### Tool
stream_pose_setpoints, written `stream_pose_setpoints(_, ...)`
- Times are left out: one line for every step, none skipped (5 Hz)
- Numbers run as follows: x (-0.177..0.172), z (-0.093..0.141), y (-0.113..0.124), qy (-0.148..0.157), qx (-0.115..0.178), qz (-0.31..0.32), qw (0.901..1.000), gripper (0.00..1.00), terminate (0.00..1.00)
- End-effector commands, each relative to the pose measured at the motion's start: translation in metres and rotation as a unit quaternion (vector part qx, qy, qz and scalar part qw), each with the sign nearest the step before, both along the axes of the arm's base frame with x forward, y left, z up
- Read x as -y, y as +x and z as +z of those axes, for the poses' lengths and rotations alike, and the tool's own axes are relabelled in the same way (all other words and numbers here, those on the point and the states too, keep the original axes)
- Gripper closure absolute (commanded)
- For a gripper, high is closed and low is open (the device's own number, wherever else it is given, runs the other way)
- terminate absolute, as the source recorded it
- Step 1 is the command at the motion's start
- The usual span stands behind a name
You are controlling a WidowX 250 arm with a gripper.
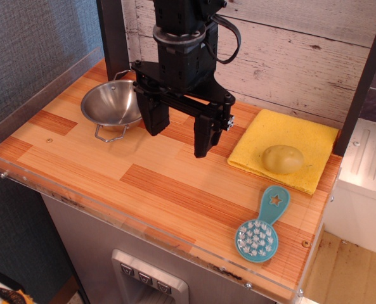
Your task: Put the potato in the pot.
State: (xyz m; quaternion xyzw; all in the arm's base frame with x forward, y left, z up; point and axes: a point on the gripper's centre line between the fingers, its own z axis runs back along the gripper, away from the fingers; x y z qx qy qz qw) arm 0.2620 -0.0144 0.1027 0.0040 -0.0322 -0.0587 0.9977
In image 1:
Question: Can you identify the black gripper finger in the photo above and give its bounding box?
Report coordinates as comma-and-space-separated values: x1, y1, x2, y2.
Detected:
137, 92, 170, 136
194, 115, 222, 158

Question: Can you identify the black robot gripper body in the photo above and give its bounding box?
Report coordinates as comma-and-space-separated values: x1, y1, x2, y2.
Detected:
132, 27, 235, 130

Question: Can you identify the yellow toy potato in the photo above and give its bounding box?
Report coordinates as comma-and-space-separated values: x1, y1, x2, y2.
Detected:
261, 145, 304, 174

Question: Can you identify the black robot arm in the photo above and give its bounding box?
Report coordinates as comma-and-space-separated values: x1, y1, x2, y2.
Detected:
131, 1, 241, 158

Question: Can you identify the small steel pot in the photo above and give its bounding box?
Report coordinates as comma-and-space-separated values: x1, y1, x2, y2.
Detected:
81, 70, 142, 143

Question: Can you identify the yellow folded cloth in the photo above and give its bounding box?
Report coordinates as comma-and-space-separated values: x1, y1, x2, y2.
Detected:
227, 110, 339, 194

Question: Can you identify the clear acrylic table guard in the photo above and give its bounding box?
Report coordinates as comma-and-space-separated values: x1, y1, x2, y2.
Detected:
0, 49, 342, 303

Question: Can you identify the teal scrub brush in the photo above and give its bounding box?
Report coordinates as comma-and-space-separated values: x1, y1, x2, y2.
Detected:
235, 186, 290, 263

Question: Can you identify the grey toy fridge cabinet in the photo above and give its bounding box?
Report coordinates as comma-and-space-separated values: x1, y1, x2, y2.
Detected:
42, 195, 272, 303

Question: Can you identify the silver dispenser button panel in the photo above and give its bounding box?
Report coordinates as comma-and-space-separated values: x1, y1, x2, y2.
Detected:
111, 249, 190, 303

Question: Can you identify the white cabinet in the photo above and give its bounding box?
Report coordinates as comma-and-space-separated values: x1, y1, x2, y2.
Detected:
323, 119, 376, 252

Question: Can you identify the yellow black object corner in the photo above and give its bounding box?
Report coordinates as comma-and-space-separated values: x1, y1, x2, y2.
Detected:
0, 272, 34, 303

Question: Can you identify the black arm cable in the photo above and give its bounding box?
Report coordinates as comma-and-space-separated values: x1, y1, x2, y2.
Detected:
206, 14, 242, 65

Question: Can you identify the left dark frame post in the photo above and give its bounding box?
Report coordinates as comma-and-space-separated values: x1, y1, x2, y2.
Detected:
96, 0, 129, 80

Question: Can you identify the dark frame post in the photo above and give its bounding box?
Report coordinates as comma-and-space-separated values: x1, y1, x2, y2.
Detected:
333, 34, 376, 156
96, 0, 129, 80

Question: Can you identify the right dark frame post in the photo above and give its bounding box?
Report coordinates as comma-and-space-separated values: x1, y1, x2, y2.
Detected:
333, 34, 376, 156

